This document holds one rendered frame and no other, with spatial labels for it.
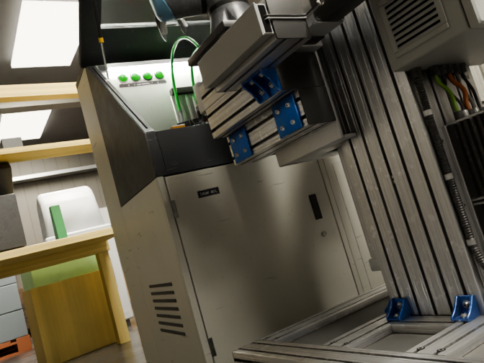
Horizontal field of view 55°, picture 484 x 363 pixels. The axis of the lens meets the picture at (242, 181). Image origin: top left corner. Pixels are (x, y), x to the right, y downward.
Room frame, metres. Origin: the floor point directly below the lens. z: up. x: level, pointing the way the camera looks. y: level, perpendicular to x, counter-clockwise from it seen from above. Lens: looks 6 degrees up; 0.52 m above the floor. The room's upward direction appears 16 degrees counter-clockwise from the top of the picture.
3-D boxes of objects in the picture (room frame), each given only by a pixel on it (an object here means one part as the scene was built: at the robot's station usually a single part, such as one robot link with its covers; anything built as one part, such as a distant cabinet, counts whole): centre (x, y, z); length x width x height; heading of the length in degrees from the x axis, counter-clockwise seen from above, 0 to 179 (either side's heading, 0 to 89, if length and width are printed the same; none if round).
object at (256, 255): (1.74, -0.03, 0.44); 0.65 x 0.02 x 0.68; 119
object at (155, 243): (1.99, 0.11, 0.39); 0.70 x 0.58 x 0.79; 119
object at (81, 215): (4.67, 1.76, 0.73); 0.79 x 0.65 x 1.46; 33
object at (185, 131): (1.75, -0.02, 0.87); 0.62 x 0.04 x 0.16; 119
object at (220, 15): (1.25, -0.10, 1.09); 0.15 x 0.15 x 0.10
